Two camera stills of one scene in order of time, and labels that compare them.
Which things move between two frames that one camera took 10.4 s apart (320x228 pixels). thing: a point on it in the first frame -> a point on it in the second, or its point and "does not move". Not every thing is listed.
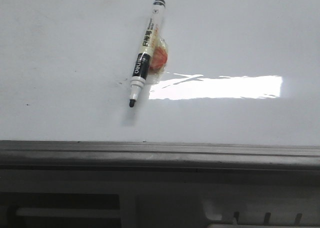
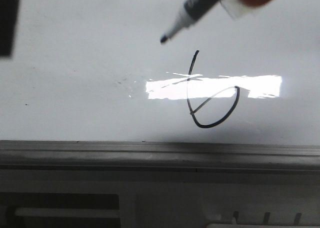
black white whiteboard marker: x=141 y=70 -> x=200 y=0
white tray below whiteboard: x=159 y=198 does not move
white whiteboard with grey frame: x=241 y=91 does not move
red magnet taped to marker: x=160 y=53 -> x=237 y=0
